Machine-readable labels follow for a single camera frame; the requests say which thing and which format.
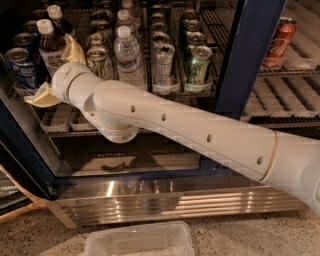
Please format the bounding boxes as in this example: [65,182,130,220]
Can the blue fridge door frame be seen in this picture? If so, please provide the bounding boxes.
[199,0,288,173]

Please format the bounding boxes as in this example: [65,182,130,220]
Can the front green white soda can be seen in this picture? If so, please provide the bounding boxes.
[86,46,114,80]

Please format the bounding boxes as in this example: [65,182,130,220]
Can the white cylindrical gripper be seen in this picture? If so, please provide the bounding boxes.
[24,33,90,108]

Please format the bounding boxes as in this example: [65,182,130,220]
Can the front clear water bottle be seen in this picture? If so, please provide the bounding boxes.
[114,26,146,89]

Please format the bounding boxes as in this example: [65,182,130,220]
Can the clear plastic bin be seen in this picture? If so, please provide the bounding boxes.
[84,221,195,256]

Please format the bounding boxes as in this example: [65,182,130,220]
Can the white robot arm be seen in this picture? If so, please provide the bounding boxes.
[24,34,320,215]

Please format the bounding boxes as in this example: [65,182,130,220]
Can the brown tea bottle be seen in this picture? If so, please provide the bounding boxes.
[47,5,75,35]
[36,19,66,76]

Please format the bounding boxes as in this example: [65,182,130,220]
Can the clear water bottle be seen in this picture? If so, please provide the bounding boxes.
[114,26,146,89]
[115,9,136,38]

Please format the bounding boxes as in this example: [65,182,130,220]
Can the blue pepsi can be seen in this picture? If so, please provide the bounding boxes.
[4,47,39,89]
[12,32,48,84]

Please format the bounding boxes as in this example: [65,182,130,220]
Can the top wire fridge shelf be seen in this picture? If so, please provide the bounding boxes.
[9,6,320,103]

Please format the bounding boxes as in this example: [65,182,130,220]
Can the red cola can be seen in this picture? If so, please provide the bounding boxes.
[263,17,297,68]

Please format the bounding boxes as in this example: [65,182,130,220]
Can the wire fridge shelf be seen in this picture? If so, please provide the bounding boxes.
[40,83,320,137]
[9,6,320,103]

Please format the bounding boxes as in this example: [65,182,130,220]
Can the wooden chair frame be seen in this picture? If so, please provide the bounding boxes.
[0,164,48,223]

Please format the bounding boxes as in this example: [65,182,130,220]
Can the front silver slim can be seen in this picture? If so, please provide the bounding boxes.
[155,44,175,86]

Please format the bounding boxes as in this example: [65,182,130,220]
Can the front blue pepsi can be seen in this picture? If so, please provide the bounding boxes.
[4,47,39,89]

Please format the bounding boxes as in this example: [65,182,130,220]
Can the lower wire fridge shelf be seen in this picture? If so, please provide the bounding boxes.
[40,83,320,137]

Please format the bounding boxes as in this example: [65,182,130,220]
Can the steel fridge base grille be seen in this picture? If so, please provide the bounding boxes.
[47,174,304,228]

